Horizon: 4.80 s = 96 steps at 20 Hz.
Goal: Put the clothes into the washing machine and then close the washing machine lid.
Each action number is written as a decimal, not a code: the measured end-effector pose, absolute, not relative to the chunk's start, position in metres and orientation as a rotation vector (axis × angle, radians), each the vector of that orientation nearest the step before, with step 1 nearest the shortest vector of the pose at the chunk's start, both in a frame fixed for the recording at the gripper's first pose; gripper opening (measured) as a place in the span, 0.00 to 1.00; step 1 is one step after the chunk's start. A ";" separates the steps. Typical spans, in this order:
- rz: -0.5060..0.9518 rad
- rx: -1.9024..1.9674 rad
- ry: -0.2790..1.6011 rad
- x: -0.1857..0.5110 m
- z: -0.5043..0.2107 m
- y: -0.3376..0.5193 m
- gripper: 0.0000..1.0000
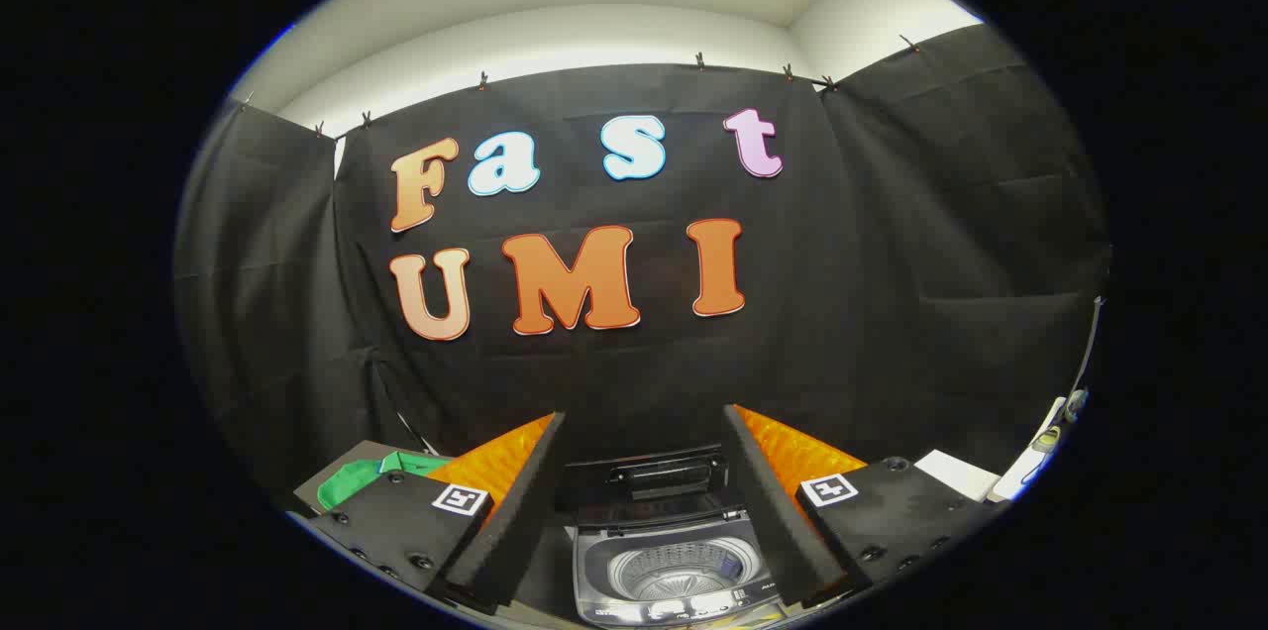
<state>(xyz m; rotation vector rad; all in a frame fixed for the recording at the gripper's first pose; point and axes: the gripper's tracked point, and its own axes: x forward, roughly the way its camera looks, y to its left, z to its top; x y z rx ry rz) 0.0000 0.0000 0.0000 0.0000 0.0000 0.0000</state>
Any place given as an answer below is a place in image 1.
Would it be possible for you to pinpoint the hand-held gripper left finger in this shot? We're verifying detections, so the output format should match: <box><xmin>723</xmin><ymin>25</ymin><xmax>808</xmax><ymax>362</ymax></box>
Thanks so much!
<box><xmin>294</xmin><ymin>412</ymin><xmax>567</xmax><ymax>614</ymax></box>

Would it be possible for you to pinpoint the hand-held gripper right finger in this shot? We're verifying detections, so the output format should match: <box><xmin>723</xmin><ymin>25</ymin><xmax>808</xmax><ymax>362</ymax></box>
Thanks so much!
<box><xmin>722</xmin><ymin>403</ymin><xmax>992</xmax><ymax>611</ymax></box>

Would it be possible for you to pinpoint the grey washing machine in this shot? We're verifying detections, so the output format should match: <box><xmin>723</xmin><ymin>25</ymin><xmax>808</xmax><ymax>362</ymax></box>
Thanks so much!
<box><xmin>565</xmin><ymin>506</ymin><xmax>793</xmax><ymax>629</ymax></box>

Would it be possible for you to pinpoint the green shirt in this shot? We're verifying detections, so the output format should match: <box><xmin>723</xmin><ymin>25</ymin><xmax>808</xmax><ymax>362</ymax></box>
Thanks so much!
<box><xmin>317</xmin><ymin>451</ymin><xmax>452</xmax><ymax>512</ymax></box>

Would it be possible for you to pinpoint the grey board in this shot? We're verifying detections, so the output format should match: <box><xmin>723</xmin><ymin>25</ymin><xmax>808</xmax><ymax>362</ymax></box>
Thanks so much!
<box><xmin>294</xmin><ymin>440</ymin><xmax>427</xmax><ymax>517</ymax></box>

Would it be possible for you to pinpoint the white paper sheet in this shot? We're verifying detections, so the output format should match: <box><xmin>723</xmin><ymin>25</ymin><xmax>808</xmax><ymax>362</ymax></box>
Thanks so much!
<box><xmin>913</xmin><ymin>450</ymin><xmax>1002</xmax><ymax>502</ymax></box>

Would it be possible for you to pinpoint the black and white cord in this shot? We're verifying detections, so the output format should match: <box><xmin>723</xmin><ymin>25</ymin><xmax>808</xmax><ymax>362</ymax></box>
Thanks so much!
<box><xmin>381</xmin><ymin>382</ymin><xmax>437</xmax><ymax>458</ymax></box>

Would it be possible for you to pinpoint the white frame bar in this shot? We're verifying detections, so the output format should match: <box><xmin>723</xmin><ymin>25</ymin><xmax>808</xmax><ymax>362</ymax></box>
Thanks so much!
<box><xmin>991</xmin><ymin>397</ymin><xmax>1091</xmax><ymax>502</ymax></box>

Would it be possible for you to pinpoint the thin grey cable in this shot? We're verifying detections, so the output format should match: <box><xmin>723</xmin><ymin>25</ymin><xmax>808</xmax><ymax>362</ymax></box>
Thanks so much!
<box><xmin>1083</xmin><ymin>296</ymin><xmax>1108</xmax><ymax>395</ymax></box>

